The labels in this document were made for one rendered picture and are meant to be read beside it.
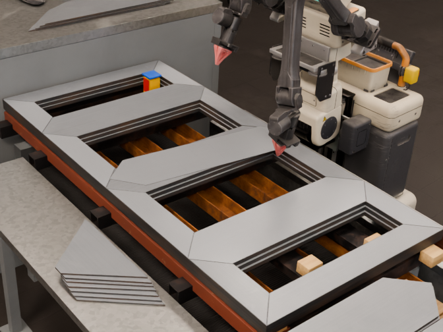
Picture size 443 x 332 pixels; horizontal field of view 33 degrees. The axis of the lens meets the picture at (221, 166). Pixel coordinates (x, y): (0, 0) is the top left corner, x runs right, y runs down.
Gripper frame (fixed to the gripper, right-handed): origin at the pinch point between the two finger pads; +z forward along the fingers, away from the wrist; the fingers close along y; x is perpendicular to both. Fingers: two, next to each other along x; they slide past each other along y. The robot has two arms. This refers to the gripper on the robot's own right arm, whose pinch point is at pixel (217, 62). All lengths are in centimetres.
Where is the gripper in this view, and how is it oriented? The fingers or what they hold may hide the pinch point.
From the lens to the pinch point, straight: 299.5
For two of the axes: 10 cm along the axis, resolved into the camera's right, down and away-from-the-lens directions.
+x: 6.5, 1.0, 7.6
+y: 6.7, 4.1, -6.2
